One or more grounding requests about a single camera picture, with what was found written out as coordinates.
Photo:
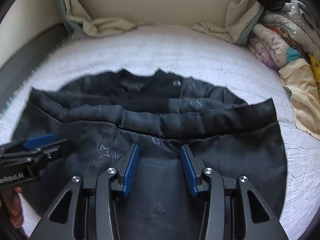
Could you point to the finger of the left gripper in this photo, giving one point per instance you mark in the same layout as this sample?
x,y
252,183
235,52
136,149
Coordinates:
x,y
37,142

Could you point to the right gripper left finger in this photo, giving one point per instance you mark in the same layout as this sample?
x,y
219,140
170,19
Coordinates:
x,y
116,182

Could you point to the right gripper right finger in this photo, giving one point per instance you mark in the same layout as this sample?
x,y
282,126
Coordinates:
x,y
205,183

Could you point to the black padded police jacket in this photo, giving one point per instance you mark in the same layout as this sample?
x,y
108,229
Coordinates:
x,y
104,115

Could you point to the person's left hand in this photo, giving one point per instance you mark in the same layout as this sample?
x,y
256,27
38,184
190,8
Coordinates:
x,y
10,198

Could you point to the white quilted mattress cover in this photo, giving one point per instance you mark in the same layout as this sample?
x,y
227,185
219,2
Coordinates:
x,y
187,53

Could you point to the cream folded blanket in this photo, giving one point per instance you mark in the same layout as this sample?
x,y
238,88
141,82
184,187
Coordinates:
x,y
297,78

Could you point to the lilac floral folded quilt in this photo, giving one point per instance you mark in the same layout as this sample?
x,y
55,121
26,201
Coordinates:
x,y
270,49

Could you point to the yellow patterned pillow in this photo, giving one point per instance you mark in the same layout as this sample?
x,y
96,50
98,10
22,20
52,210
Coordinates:
x,y
315,65

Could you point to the beige crumpled sheet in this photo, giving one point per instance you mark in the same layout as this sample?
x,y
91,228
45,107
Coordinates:
x,y
229,20

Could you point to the grey dotted folded quilt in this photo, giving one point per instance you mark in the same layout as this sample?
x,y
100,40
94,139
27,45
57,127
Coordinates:
x,y
295,18

